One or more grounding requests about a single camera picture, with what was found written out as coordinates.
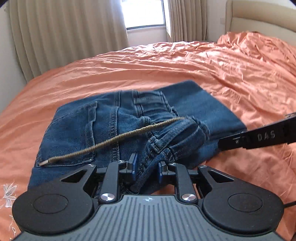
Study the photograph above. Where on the window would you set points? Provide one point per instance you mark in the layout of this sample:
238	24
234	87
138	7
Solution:
143	14

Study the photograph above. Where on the narrow beige curtain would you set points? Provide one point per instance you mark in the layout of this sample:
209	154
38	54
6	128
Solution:
187	18

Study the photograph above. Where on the blue denim pants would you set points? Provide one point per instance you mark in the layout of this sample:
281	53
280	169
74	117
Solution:
104	122

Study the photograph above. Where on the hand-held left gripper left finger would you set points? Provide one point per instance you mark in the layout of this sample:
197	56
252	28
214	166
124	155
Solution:
133	165

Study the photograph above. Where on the wide beige curtain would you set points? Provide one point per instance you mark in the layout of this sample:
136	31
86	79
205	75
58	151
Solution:
69	30

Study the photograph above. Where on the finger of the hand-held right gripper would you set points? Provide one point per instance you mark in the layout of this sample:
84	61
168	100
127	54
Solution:
254	138

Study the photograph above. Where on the orange bed sheet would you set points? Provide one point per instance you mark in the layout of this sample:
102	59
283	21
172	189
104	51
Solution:
185	64

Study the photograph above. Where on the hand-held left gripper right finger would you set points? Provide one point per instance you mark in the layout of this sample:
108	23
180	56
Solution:
161	172

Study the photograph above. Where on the beige padded headboard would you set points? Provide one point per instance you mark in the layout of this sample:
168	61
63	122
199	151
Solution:
254	16

